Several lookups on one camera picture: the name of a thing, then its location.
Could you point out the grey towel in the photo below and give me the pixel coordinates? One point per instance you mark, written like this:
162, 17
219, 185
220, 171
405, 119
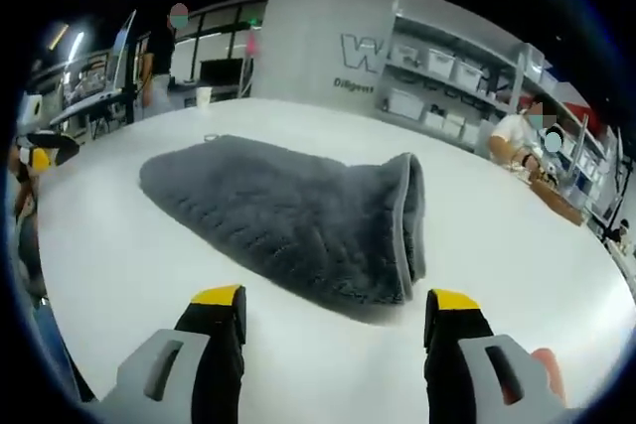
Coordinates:
298, 215

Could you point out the person's right hand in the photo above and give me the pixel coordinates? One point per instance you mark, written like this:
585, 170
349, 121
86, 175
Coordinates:
549, 367

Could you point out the white laptop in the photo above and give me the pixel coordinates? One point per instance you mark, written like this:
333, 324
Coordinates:
116, 61

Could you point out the white paper cup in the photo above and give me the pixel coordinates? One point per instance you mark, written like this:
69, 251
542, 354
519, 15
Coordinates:
204, 98

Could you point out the black desk monitor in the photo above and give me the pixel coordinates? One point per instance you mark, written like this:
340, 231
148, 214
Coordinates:
221, 77

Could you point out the wooden tray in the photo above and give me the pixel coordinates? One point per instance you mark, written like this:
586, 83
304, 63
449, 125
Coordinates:
556, 203

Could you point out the pink hanging tag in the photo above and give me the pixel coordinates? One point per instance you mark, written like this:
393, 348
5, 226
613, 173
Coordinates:
254, 42

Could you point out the shelf with white bins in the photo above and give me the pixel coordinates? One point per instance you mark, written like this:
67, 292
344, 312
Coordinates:
447, 66

